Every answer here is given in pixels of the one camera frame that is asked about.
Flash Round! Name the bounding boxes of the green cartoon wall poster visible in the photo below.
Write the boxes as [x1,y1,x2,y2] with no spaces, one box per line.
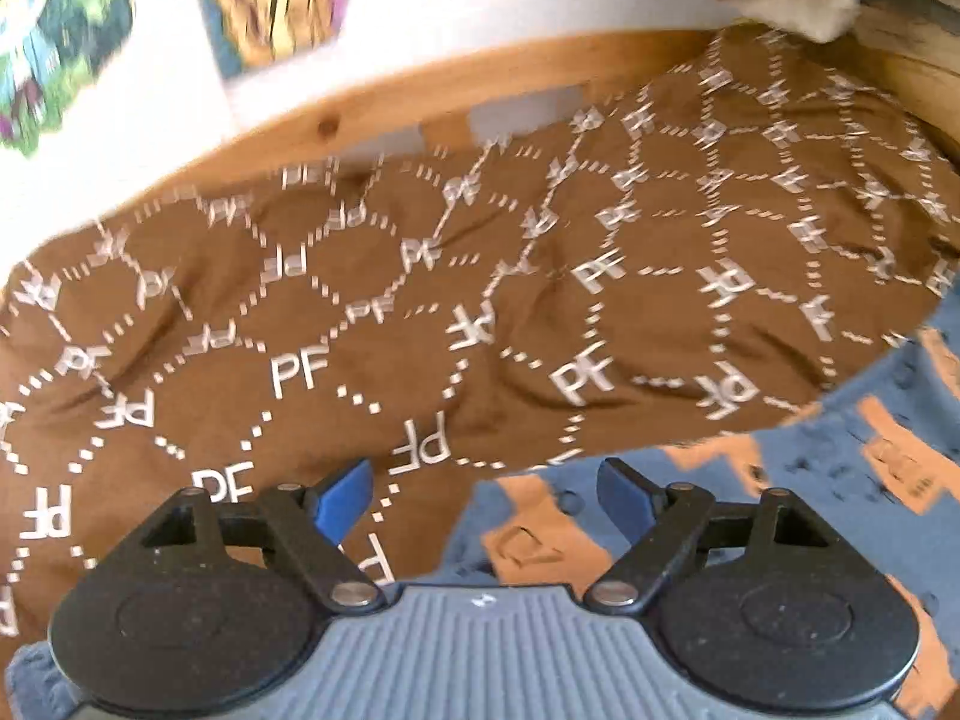
[0,0,137,160]

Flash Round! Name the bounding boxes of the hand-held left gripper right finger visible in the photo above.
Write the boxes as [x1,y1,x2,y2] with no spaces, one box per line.
[583,457,832,612]

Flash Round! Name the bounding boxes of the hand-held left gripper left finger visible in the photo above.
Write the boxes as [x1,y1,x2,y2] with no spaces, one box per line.
[141,457,382,610]

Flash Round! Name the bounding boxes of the brown printed blanket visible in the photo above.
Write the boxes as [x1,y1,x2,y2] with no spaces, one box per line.
[0,26,960,646]

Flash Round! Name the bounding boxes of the wooden bed frame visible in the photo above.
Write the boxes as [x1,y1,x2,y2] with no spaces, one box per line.
[0,0,960,271]

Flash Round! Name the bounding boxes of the yellow swirl wall poster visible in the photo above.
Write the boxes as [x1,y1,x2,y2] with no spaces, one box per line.
[190,0,371,81]

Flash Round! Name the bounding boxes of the blue pants with orange print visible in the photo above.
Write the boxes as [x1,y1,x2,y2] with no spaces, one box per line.
[0,326,960,720]

